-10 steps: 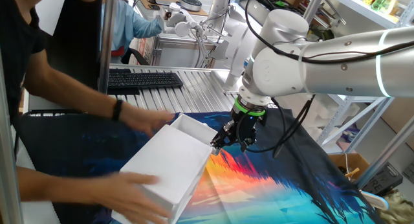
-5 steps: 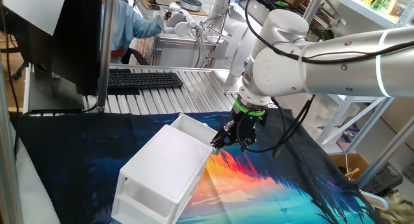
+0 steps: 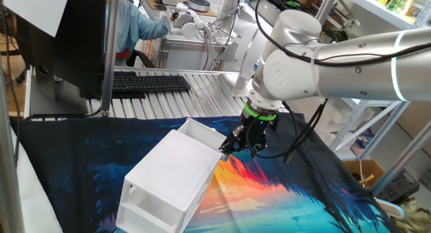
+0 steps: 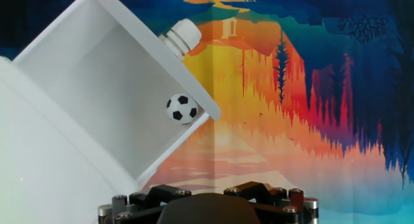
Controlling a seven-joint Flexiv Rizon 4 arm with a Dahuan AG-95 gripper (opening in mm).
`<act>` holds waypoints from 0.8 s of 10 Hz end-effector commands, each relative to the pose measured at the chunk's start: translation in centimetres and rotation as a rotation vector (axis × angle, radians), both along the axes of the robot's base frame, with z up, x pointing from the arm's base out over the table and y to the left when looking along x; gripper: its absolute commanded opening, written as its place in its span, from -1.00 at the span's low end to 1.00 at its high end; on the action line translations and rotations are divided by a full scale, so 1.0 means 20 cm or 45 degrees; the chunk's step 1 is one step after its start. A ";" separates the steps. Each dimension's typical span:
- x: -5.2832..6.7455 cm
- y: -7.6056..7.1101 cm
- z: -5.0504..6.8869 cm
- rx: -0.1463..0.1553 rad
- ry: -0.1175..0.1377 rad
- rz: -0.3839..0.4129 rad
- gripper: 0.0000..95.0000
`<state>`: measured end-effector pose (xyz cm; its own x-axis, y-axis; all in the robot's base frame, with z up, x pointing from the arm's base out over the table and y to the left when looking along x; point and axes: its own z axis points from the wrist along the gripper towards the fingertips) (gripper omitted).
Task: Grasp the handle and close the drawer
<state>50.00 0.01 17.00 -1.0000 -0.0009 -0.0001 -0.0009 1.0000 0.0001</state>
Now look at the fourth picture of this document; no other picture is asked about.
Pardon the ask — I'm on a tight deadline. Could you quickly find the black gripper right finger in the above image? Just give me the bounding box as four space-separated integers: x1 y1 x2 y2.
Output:
223 181 320 224

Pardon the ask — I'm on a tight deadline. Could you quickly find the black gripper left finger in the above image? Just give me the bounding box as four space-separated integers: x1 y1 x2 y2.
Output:
98 184 192 224

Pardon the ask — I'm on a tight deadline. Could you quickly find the colourful forest print cloth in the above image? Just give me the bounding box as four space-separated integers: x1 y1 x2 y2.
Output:
0 0 414 224

